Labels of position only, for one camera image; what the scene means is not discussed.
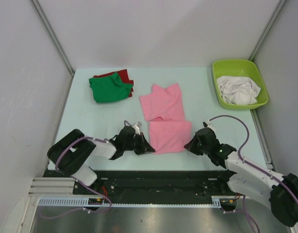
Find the pink t shirt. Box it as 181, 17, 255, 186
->
139, 83, 192, 154

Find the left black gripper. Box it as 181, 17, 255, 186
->
123, 132, 155, 155

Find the folded green t shirt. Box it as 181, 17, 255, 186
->
88, 72, 134, 104

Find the left aluminium frame post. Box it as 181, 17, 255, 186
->
29, 0, 75, 75

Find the green plastic basin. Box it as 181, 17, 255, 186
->
212, 59, 269, 110

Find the aluminium frame post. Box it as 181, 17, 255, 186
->
248, 0, 289, 63
29, 0, 75, 75

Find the folded red t shirt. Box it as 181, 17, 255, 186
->
93, 68, 135, 99

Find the white t shirt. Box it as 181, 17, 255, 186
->
217, 76, 261, 105

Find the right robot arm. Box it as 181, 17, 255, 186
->
184, 128, 298, 227

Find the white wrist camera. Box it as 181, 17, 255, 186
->
132, 121, 142, 134
203, 120, 216, 133

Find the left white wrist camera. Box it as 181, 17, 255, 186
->
132, 121, 142, 134

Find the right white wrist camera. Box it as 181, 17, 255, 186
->
203, 120, 216, 133

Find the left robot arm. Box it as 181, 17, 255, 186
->
47, 124, 156, 194

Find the right aluminium frame post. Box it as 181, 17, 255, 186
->
248, 0, 289, 63

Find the slotted cable duct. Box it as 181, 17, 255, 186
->
38, 196, 243, 208

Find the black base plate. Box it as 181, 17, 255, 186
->
43, 169, 237, 202

